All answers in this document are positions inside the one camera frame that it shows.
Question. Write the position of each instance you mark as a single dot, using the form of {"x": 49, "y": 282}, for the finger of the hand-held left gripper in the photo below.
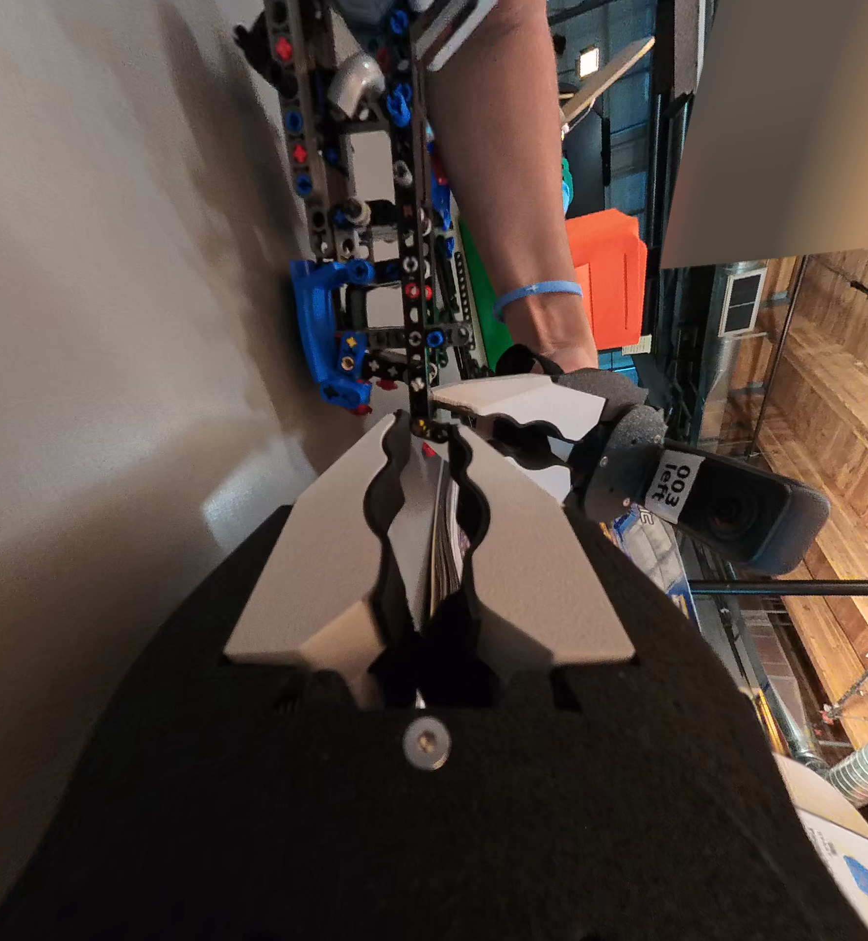
{"x": 551, "y": 474}
{"x": 529, "y": 401}

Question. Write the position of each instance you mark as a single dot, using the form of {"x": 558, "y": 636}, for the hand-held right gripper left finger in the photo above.
{"x": 309, "y": 573}

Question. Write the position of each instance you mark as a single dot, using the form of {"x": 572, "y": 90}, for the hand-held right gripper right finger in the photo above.
{"x": 544, "y": 588}

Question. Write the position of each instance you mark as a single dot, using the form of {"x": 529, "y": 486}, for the black blue toy truck chassis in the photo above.
{"x": 324, "y": 323}

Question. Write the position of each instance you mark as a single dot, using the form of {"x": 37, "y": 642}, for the person's left forearm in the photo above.
{"x": 493, "y": 147}

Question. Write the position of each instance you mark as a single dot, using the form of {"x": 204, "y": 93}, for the green plastic bin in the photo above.
{"x": 489, "y": 323}

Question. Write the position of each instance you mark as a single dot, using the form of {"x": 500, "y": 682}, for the blue wristband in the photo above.
{"x": 537, "y": 292}

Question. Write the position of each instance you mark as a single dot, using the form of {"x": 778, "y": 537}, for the orange plastic bin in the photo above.
{"x": 610, "y": 279}

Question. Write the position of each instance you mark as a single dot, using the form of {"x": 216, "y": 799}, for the black metal pole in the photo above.
{"x": 794, "y": 588}

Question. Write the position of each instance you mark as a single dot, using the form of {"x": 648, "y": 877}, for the teal plastic bin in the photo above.
{"x": 568, "y": 187}

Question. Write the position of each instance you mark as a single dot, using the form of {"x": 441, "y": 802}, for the tilted board on stand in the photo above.
{"x": 610, "y": 77}

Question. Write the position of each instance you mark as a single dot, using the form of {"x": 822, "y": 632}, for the square lamp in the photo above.
{"x": 588, "y": 62}

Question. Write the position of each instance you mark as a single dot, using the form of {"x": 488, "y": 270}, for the silver ventilation duct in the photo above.
{"x": 867, "y": 768}

